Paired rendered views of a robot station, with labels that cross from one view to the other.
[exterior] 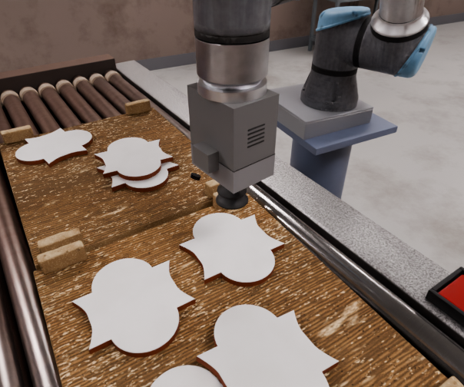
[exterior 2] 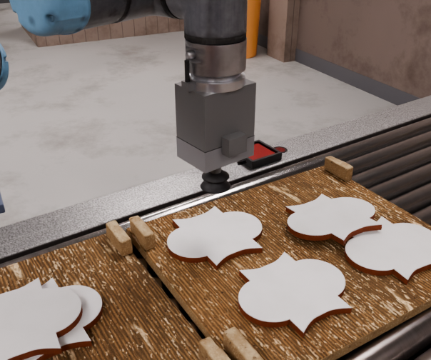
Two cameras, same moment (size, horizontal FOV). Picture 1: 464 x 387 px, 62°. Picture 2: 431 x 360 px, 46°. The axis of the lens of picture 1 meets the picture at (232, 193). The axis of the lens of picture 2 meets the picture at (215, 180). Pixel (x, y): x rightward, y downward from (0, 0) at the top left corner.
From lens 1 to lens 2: 0.74 m
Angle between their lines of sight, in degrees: 73
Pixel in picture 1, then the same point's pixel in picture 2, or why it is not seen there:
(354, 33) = not seen: outside the picture
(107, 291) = (286, 307)
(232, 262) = (240, 232)
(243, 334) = (316, 223)
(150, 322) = (315, 273)
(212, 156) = (243, 135)
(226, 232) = (198, 236)
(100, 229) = (178, 342)
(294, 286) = (258, 208)
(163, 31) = not seen: outside the picture
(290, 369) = (336, 208)
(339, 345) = (305, 196)
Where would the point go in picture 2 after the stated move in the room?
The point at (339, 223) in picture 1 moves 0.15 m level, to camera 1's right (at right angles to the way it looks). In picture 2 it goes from (170, 189) to (176, 153)
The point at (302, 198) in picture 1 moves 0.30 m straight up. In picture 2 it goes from (129, 205) to (112, 28)
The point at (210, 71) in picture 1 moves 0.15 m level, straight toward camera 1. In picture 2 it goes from (241, 63) to (364, 61)
